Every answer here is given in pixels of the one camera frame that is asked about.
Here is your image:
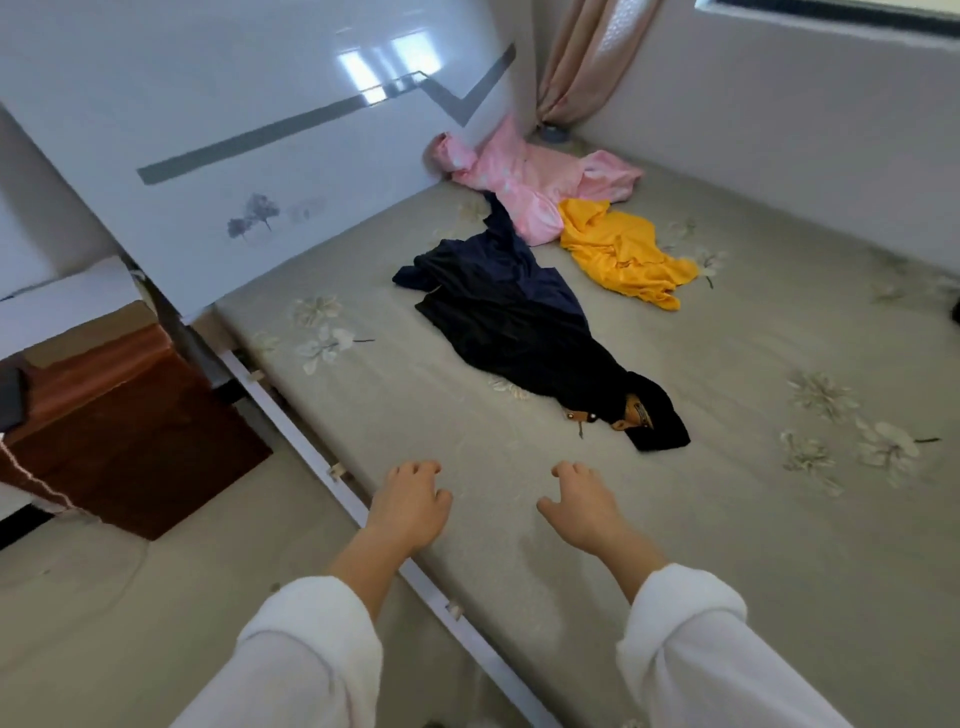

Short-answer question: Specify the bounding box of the dark window frame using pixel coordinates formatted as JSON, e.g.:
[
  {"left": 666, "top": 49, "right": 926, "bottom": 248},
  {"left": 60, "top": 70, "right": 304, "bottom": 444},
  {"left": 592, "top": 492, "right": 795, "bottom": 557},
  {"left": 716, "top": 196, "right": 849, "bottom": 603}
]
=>
[{"left": 694, "top": 0, "right": 960, "bottom": 40}]

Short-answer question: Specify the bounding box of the beige pink curtain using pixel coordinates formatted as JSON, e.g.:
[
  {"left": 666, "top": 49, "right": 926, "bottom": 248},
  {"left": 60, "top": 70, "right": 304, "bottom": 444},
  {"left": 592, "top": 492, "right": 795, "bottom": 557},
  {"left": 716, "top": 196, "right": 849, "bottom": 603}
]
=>
[{"left": 535, "top": 0, "right": 664, "bottom": 129}]

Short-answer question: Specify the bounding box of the person's left forearm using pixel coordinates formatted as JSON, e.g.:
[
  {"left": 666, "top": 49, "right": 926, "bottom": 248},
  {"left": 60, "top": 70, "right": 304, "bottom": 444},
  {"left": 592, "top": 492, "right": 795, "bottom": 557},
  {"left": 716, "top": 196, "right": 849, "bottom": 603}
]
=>
[{"left": 171, "top": 525, "right": 423, "bottom": 728}]

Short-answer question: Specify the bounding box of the white bed frame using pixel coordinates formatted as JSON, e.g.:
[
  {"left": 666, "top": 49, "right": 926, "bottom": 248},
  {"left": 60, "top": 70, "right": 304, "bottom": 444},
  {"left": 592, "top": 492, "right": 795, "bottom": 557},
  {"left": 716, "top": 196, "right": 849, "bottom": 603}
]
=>
[{"left": 217, "top": 346, "right": 564, "bottom": 728}]

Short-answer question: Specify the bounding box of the dark navy garment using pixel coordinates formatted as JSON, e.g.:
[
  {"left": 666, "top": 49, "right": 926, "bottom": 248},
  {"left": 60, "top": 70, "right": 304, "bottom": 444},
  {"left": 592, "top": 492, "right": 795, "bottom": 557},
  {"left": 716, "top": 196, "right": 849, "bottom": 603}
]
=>
[{"left": 392, "top": 191, "right": 691, "bottom": 454}]

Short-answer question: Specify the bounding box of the yellow garment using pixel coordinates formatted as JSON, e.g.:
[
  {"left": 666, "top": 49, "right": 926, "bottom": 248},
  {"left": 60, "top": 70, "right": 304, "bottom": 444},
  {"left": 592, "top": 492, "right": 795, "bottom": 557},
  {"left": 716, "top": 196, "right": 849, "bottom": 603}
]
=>
[{"left": 558, "top": 198, "right": 700, "bottom": 312}]

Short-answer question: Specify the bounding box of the person's right hand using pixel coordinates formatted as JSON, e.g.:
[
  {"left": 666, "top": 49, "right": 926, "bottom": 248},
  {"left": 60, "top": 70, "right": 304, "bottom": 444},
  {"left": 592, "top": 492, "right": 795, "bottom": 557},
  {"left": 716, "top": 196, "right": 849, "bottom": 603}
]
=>
[{"left": 536, "top": 462, "right": 636, "bottom": 553}]

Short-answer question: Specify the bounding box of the brown rug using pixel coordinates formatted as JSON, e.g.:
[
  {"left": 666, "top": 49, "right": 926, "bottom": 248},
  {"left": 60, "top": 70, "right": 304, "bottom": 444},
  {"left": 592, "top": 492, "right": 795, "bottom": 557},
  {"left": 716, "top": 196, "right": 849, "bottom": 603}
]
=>
[{"left": 0, "top": 324, "right": 274, "bottom": 543}]

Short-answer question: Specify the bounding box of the white glossy headboard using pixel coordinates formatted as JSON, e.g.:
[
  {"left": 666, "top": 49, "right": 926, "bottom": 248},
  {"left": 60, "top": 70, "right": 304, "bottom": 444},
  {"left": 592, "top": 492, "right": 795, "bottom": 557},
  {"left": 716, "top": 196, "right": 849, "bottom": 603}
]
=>
[{"left": 0, "top": 0, "right": 538, "bottom": 325}]

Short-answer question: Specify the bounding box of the white bedside cabinet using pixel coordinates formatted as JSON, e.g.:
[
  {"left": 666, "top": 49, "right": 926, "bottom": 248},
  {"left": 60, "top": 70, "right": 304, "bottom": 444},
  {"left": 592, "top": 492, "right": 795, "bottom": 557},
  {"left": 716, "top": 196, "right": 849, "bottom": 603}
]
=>
[{"left": 0, "top": 255, "right": 162, "bottom": 369}]

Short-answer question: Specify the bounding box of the pink garment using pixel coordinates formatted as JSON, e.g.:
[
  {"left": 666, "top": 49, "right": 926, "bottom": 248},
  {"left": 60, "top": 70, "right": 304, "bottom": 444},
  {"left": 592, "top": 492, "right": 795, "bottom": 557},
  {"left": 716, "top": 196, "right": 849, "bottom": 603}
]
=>
[{"left": 429, "top": 116, "right": 645, "bottom": 247}]

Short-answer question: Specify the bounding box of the grey floral mattress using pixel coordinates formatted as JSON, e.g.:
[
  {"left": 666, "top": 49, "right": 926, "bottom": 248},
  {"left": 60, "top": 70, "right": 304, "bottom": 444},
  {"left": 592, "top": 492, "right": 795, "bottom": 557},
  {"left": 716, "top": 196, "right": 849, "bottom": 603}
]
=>
[{"left": 213, "top": 153, "right": 960, "bottom": 728}]

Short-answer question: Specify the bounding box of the person's right forearm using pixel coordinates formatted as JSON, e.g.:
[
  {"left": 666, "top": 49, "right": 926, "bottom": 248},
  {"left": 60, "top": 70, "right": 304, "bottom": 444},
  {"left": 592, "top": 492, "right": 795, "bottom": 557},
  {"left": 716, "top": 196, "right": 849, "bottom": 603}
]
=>
[{"left": 589, "top": 525, "right": 856, "bottom": 728}]

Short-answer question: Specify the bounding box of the person's left hand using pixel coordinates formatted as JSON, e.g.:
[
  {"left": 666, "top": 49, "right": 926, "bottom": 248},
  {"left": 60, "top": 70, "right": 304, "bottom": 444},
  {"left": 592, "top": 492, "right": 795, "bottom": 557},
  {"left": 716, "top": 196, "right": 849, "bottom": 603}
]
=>
[{"left": 365, "top": 459, "right": 454, "bottom": 558}]

